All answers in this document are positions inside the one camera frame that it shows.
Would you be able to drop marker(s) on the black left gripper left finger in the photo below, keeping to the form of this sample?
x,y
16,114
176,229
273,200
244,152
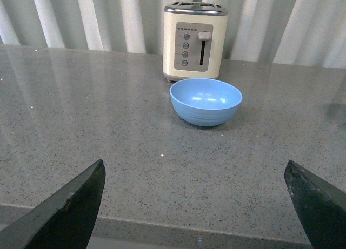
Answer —
x,y
64,220

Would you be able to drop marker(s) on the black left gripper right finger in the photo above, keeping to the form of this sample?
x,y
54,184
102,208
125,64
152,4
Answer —
x,y
319,205

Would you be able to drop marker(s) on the blue bowl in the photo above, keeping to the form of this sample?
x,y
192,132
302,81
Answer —
x,y
205,102

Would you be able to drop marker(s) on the white curtain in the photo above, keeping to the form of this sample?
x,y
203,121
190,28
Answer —
x,y
299,32

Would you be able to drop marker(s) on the cream two-slot toaster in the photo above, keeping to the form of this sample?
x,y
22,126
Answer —
x,y
193,40

